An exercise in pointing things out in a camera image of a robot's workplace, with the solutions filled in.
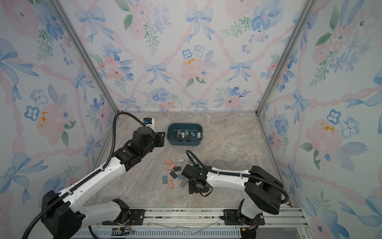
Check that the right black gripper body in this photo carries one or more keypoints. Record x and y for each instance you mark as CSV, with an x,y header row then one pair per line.
x,y
193,188

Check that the pink eraser lower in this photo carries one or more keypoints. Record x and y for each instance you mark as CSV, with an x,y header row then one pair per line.
x,y
171,167

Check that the pink eraser upper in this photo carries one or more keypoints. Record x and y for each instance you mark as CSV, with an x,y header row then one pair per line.
x,y
167,161

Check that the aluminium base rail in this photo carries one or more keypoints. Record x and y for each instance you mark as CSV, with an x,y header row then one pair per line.
x,y
199,223

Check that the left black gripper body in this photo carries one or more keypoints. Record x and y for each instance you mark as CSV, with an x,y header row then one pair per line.
x,y
157,142

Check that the grey-green eraser bottom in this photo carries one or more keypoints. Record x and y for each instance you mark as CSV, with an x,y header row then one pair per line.
x,y
184,183

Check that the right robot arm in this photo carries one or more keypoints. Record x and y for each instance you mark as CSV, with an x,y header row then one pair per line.
x,y
264,192

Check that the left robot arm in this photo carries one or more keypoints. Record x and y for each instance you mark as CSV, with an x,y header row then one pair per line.
x,y
64,213

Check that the teal plastic storage box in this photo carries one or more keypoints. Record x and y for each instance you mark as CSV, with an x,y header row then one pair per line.
x,y
184,126

